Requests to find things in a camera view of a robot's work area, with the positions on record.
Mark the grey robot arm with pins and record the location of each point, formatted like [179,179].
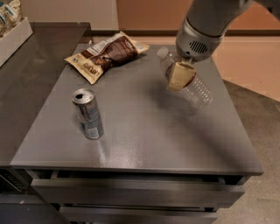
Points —
[203,29]

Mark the white snack box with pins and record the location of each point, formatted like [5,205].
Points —
[14,39]

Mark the brown chip bag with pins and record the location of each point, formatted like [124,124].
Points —
[93,62]

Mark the snack packets in box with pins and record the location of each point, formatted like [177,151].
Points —
[10,16]

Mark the clear plastic water bottle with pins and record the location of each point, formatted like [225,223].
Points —
[196,92]

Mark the grey drawer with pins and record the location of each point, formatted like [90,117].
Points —
[138,191]
[135,216]

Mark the upper grey drawer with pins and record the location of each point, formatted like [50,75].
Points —
[138,191]

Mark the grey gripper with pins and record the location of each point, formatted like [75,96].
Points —
[194,46]

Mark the silver blue drink can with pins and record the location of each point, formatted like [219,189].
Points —
[85,103]

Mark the lower grey drawer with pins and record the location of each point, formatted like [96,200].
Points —
[135,216]

